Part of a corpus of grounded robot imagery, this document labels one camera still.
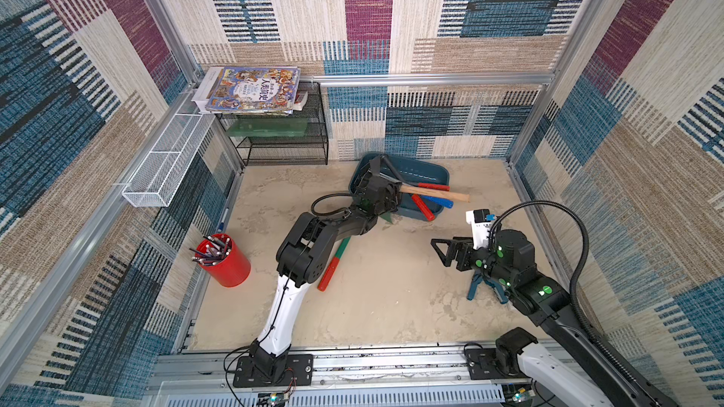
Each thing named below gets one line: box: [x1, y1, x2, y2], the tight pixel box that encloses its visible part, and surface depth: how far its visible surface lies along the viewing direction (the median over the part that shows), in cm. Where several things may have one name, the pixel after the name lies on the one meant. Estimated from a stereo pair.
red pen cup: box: [195, 232, 252, 289], surface depth 82 cm
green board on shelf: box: [228, 117, 309, 138], surface depth 98 cm
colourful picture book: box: [191, 66, 309, 115], surface depth 81 cm
